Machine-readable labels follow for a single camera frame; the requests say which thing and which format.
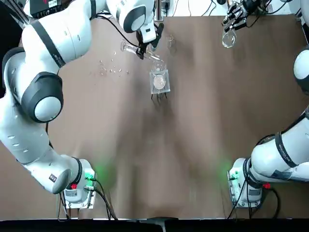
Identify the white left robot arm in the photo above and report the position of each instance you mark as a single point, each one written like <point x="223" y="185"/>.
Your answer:
<point x="60" y="36"/>

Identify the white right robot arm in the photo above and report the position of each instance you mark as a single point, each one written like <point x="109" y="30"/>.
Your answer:
<point x="277" y="157"/>

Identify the aluminium profile post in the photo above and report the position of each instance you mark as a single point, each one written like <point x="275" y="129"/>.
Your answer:
<point x="159" y="9"/>

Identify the dark camera mount bracket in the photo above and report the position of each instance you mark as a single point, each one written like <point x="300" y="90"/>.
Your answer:
<point x="159" y="218"/>

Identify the large beaker with white powder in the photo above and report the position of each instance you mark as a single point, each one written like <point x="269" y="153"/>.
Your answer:
<point x="159" y="77"/>

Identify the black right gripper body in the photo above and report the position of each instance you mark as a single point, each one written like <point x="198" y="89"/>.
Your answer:
<point x="251" y="4"/>

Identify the black electronics box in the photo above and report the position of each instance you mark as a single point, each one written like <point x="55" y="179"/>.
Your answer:
<point x="46" y="9"/>

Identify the clear plate tripod stand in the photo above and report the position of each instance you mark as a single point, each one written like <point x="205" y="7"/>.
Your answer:
<point x="152" y="90"/>

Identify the glass graduated cylinder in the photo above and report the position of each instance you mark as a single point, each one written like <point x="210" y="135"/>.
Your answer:
<point x="129" y="48"/>

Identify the small glass beaker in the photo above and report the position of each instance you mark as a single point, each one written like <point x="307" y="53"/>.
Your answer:
<point x="171" y="39"/>

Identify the glass conical flask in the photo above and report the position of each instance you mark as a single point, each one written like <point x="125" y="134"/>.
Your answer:
<point x="228" y="39"/>

